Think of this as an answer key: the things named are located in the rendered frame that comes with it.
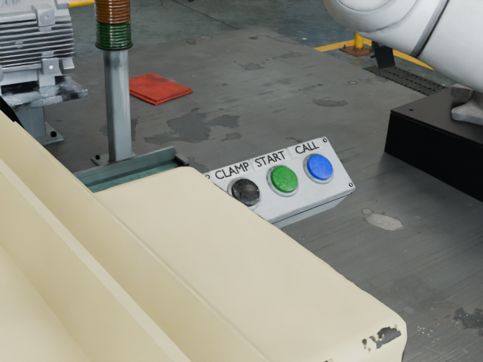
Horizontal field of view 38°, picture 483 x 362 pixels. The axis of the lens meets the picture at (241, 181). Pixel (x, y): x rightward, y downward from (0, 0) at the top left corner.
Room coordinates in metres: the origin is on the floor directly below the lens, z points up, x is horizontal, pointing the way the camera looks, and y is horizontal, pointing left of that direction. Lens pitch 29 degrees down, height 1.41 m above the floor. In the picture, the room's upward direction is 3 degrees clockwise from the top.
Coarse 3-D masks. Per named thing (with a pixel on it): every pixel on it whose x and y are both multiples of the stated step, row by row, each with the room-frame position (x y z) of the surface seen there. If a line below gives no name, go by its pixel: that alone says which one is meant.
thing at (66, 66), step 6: (54, 0) 1.25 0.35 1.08; (60, 0) 1.23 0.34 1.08; (66, 0) 1.24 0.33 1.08; (60, 6) 1.23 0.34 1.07; (66, 6) 1.24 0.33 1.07; (60, 60) 1.24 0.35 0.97; (66, 60) 1.24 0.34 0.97; (72, 60) 1.25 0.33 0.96; (60, 66) 1.24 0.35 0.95; (66, 66) 1.23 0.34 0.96; (72, 66) 1.24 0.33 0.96; (66, 72) 1.24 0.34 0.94; (72, 72) 1.25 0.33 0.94
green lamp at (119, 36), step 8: (96, 24) 1.14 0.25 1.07; (104, 24) 1.12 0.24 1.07; (112, 24) 1.12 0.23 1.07; (120, 24) 1.13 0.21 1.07; (128, 24) 1.14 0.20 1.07; (96, 32) 1.14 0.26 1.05; (104, 32) 1.13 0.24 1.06; (112, 32) 1.12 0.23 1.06; (120, 32) 1.13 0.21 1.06; (128, 32) 1.14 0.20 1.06; (96, 40) 1.15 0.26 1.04; (104, 40) 1.13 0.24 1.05; (112, 40) 1.12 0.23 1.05; (120, 40) 1.13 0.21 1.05; (128, 40) 1.14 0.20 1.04; (112, 48) 1.12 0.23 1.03
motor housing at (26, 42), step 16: (32, 0) 1.23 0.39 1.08; (48, 0) 1.24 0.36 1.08; (0, 16) 1.17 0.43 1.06; (16, 16) 1.18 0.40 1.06; (32, 16) 1.19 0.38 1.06; (64, 16) 1.23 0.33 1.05; (0, 32) 1.17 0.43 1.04; (16, 32) 1.18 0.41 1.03; (32, 32) 1.19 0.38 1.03; (48, 32) 1.21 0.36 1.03; (64, 32) 1.22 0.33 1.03; (0, 48) 1.17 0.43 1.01; (16, 48) 1.18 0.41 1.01; (32, 48) 1.18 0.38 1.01; (48, 48) 1.21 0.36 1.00; (64, 48) 1.22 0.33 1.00; (16, 64) 1.17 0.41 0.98; (32, 64) 1.19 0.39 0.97; (16, 80) 1.21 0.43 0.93; (32, 80) 1.22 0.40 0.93
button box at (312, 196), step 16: (304, 144) 0.68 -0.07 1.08; (320, 144) 0.69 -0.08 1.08; (256, 160) 0.64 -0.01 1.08; (272, 160) 0.65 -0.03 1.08; (288, 160) 0.66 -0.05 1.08; (304, 160) 0.66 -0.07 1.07; (336, 160) 0.68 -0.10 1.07; (208, 176) 0.60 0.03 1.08; (224, 176) 0.61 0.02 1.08; (240, 176) 0.62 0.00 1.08; (256, 176) 0.62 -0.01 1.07; (304, 176) 0.65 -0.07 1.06; (336, 176) 0.66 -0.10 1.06; (272, 192) 0.62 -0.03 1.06; (304, 192) 0.63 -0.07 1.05; (320, 192) 0.64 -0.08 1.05; (336, 192) 0.65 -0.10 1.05; (256, 208) 0.59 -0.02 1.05; (272, 208) 0.60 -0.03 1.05; (288, 208) 0.61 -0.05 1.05; (304, 208) 0.62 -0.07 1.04; (320, 208) 0.65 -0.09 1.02; (272, 224) 0.60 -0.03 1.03; (288, 224) 0.64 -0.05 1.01
